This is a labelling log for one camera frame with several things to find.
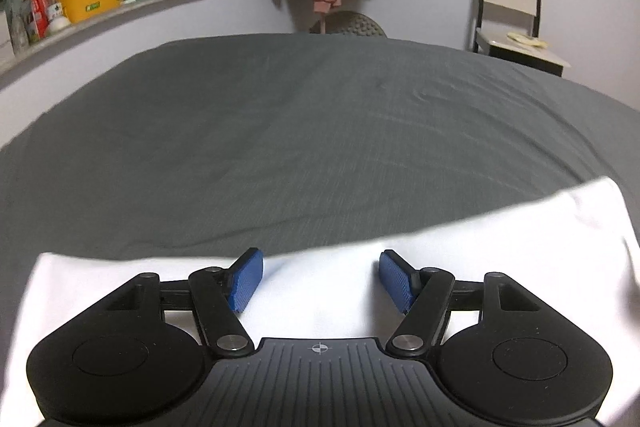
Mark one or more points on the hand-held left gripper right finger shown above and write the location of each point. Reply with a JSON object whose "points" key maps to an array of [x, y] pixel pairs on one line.
{"points": [[397, 279]]}

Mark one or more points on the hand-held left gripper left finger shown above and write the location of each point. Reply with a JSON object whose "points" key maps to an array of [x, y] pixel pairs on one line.
{"points": [[245, 279]]}

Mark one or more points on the white shirt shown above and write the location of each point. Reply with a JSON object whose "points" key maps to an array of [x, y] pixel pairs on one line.
{"points": [[325, 297]]}

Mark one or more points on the grey studded cushion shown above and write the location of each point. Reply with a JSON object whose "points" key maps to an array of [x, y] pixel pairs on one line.
{"points": [[350, 26]]}

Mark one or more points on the wooden coat rack pole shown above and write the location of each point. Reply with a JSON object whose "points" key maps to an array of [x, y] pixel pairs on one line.
{"points": [[323, 23]]}

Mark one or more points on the yellow cloth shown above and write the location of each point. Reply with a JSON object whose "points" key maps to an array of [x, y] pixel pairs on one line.
{"points": [[525, 39]]}

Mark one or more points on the grey window sill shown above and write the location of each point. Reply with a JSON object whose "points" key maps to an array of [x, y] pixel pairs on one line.
{"points": [[150, 4]]}

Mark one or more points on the white bowl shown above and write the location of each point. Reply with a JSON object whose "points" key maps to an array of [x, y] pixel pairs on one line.
{"points": [[59, 24]]}

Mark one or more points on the clear plastic bag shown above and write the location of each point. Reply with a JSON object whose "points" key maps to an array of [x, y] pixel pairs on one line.
{"points": [[22, 22]]}

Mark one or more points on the red snack bag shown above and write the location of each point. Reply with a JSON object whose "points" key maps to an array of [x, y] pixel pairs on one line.
{"points": [[40, 7]]}

